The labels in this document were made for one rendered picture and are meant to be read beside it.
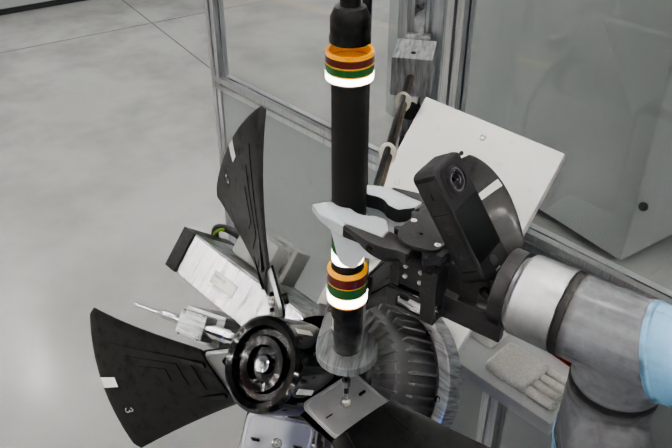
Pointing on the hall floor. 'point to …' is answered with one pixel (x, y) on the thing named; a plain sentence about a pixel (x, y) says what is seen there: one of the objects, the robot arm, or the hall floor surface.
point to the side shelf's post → (490, 422)
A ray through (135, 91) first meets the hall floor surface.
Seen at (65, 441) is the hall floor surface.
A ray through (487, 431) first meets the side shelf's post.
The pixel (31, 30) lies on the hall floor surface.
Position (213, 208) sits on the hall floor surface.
